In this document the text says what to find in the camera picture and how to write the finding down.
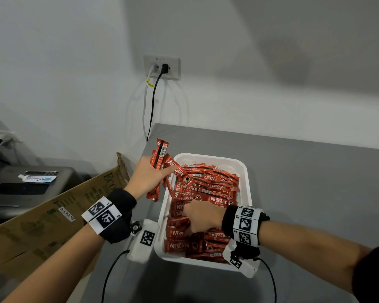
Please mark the person's right hand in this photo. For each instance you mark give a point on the person's right hand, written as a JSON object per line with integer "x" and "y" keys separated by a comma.
{"x": 205, "y": 216}

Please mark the person's left hand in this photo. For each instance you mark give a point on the person's left hand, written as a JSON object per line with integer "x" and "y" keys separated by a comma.
{"x": 142, "y": 179}

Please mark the pile of red Nescafe sachets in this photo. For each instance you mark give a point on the pile of red Nescafe sachets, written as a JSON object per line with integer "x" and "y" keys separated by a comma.
{"x": 208, "y": 186}

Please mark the bunch of Nescafe sachets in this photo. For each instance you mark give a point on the bunch of Nescafe sachets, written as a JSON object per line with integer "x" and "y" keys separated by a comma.
{"x": 160, "y": 151}

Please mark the white plastic tray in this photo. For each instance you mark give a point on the white plastic tray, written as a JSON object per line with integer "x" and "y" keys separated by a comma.
{"x": 243, "y": 186}

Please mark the person's left forearm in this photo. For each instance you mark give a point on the person's left forearm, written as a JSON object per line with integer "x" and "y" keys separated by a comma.
{"x": 53, "y": 271}

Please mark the person's right forearm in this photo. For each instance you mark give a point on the person's right forearm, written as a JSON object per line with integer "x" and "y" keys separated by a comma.
{"x": 309, "y": 249}

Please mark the black right wristband with markers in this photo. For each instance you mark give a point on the black right wristband with markers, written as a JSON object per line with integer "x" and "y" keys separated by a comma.
{"x": 227, "y": 220}

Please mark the black wristband with markers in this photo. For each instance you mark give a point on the black wristband with markers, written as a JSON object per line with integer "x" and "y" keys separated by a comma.
{"x": 121, "y": 201}
{"x": 227, "y": 220}

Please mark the black left wristband with markers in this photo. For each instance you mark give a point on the black left wristband with markers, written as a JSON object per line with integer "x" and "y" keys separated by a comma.
{"x": 121, "y": 201}

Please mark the flat black device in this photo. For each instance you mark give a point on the flat black device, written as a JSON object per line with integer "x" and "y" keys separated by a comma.
{"x": 41, "y": 172}

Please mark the white and blue packet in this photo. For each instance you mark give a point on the white and blue packet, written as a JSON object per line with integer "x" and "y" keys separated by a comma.
{"x": 38, "y": 178}

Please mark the black power plug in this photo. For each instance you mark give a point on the black power plug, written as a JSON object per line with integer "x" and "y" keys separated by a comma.
{"x": 165, "y": 68}

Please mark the dark grey printer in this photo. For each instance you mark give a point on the dark grey printer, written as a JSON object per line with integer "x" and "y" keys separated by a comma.
{"x": 28, "y": 198}

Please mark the brown cardboard box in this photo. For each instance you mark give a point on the brown cardboard box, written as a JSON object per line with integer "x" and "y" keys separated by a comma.
{"x": 34, "y": 230}

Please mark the black shirt sleeve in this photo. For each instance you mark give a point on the black shirt sleeve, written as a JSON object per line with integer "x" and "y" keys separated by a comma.
{"x": 372, "y": 274}

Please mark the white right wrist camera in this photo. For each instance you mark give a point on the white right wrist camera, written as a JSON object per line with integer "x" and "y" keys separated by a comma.
{"x": 251, "y": 269}

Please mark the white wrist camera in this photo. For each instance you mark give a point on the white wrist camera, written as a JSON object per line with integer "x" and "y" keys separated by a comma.
{"x": 251, "y": 269}
{"x": 137, "y": 254}

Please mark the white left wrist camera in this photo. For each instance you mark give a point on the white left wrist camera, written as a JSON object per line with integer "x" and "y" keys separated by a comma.
{"x": 137, "y": 254}

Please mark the grey wall socket plate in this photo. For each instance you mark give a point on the grey wall socket plate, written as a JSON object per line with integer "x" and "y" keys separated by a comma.
{"x": 176, "y": 67}

